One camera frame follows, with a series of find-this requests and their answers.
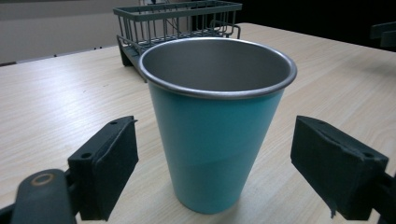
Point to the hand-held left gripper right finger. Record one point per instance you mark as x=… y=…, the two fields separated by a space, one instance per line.
x=336 y=168

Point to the dark chair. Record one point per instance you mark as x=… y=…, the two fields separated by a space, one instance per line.
x=384 y=34

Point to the teal metal cup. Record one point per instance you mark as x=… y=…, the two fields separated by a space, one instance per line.
x=214 y=149

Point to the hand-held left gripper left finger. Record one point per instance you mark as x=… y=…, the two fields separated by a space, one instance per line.
x=102 y=168

